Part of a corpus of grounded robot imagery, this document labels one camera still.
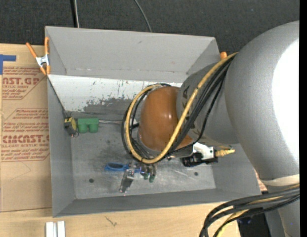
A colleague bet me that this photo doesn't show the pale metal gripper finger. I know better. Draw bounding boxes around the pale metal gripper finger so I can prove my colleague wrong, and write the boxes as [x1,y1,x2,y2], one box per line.
[119,169,135,194]

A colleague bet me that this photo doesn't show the grey metal bin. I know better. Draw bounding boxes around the grey metal bin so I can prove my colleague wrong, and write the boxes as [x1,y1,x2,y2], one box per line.
[44,25,263,218]

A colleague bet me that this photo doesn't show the green double-cylinder block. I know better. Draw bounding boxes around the green double-cylinder block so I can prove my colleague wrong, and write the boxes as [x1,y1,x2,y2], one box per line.
[77,118,100,134]

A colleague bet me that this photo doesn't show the brown cardboard board, red print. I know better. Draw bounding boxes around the brown cardboard board, red print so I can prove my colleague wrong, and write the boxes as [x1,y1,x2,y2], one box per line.
[0,42,53,213]

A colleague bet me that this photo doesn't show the blue plastic ring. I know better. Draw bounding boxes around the blue plastic ring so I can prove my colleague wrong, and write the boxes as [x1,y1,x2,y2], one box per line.
[104,162,142,174]

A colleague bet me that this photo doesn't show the black cylinder on white bracket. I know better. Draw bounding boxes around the black cylinder on white bracket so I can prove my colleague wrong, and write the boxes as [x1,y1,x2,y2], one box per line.
[179,142,236,168]

